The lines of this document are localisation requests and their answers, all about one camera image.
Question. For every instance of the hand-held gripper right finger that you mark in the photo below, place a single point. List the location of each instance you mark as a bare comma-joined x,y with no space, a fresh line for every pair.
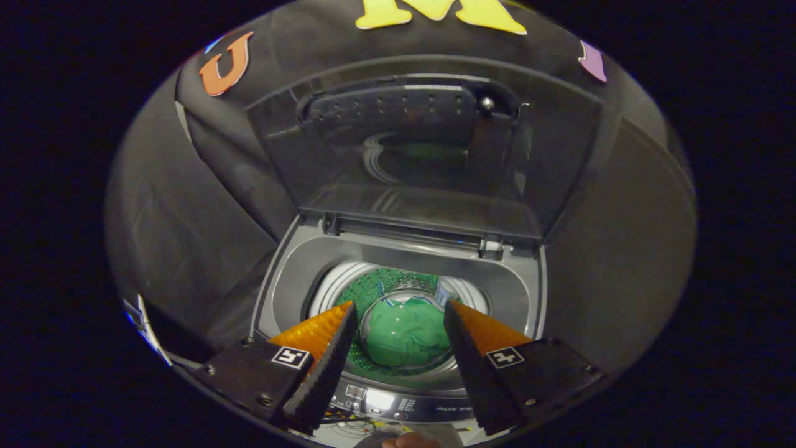
476,373

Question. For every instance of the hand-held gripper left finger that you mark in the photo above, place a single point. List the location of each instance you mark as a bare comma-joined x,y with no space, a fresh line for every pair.
323,379

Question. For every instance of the green polo shirt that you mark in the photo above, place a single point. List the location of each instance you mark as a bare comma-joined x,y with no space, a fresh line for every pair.
404,333

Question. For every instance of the grey washing machine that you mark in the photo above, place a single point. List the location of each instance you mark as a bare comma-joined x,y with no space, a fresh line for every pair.
292,267

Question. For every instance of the dark washing machine lid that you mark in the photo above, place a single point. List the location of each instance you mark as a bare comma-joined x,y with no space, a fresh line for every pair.
423,180

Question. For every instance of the white and blue equipment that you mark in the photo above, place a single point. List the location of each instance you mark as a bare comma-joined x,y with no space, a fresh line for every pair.
149,330

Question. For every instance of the black backdrop cloth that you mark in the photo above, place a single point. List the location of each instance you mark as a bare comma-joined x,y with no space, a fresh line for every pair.
186,205

